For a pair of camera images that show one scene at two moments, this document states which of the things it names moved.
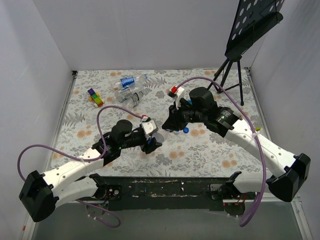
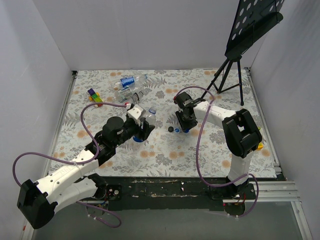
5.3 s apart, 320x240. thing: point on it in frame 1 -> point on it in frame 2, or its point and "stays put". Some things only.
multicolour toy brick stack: (95, 97) stays put
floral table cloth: (96, 99) stays put
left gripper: (146, 144) -> (143, 130)
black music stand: (254, 18) stays put
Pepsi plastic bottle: (161, 135) -> (150, 116)
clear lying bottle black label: (136, 97) stays put
